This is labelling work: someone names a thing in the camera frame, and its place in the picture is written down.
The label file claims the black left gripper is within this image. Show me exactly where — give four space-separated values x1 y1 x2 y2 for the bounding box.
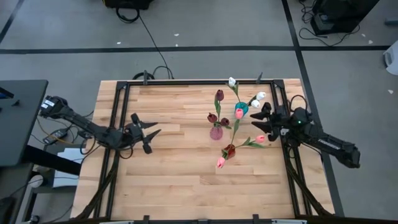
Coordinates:
123 113 162 155

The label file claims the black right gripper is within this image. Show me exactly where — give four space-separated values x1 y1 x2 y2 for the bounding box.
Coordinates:
249 101 292 142

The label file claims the teal glass vase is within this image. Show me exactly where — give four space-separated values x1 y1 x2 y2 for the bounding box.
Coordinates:
234 101 249 116

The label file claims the red glass vase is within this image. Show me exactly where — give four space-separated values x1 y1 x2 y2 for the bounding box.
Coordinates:
223 144 236 159

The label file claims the pink glass vase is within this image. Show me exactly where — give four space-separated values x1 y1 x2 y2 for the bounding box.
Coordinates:
210 125 224 141

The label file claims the black floor tape strip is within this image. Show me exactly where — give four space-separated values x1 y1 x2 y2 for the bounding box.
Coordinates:
281 0 345 217
0 0 25 44

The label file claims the white box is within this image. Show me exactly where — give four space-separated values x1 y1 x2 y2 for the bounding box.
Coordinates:
52 147 86 189

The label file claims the black power adapter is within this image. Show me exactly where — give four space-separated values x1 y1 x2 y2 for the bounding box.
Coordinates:
42 128 68 146

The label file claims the black equipment box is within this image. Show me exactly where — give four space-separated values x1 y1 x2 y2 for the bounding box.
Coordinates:
104 0 154 10

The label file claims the black desk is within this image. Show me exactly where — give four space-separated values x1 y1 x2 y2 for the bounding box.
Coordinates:
0 80 49 167

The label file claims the black computer cart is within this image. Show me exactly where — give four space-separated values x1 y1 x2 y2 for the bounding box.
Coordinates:
310 0 381 35

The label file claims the white plastic bin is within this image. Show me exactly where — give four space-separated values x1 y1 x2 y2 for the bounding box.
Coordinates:
382 40 398 76

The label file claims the black aluminium table frame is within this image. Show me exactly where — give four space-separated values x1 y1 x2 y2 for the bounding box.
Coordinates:
74 79 335 224

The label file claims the black cable loop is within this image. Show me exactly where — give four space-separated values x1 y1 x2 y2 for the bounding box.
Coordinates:
132 65 174 81

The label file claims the black floor cable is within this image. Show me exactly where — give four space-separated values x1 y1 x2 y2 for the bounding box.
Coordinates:
115 6 174 79

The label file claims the black cable bundle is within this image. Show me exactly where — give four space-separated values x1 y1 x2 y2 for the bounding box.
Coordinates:
298 0 361 47

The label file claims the yellow cable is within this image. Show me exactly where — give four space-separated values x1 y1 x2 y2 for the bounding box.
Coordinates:
35 117 74 146

